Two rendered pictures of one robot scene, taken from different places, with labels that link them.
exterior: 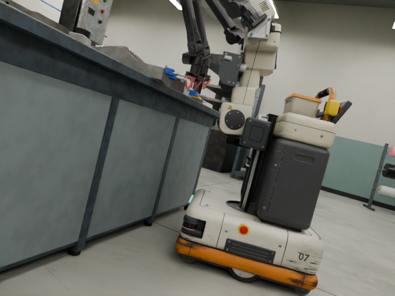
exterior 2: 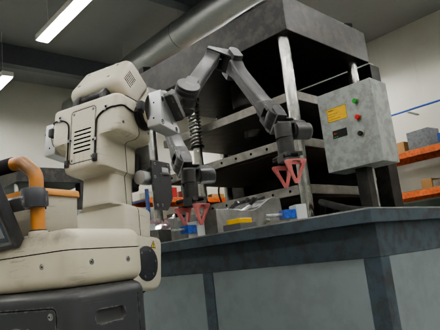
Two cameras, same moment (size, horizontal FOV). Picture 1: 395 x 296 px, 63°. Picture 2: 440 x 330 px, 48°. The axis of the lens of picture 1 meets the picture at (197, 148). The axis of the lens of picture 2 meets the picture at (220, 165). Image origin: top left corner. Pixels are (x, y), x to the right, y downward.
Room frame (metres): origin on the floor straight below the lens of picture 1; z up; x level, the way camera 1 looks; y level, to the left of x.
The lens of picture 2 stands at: (2.73, -1.43, 0.71)
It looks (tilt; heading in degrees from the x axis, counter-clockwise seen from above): 11 degrees up; 115
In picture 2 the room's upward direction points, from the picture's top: 6 degrees counter-clockwise
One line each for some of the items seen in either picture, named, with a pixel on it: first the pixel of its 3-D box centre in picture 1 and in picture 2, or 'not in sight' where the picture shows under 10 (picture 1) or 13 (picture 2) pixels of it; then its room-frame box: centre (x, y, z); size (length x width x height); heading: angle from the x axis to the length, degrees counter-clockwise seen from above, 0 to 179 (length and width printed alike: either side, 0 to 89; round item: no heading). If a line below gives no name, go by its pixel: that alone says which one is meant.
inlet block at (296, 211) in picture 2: not in sight; (284, 214); (2.25, 0.06, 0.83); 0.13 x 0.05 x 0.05; 43
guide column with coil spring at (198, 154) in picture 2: not in sight; (202, 196); (1.39, 1.20, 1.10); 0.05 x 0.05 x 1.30
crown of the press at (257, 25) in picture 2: not in sight; (248, 93); (1.67, 1.46, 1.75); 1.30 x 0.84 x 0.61; 160
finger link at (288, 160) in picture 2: (203, 82); (293, 169); (2.29, 0.07, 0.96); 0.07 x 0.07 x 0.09; 43
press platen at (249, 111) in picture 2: not in sight; (258, 128); (1.69, 1.52, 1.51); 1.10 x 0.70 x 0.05; 160
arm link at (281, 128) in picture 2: (205, 62); (285, 131); (2.28, 0.09, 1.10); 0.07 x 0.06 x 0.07; 50
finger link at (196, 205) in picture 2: (193, 84); (197, 212); (1.92, 0.12, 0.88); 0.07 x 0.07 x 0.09; 71
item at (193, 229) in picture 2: (195, 93); (186, 229); (1.88, 0.09, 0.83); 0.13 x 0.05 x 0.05; 70
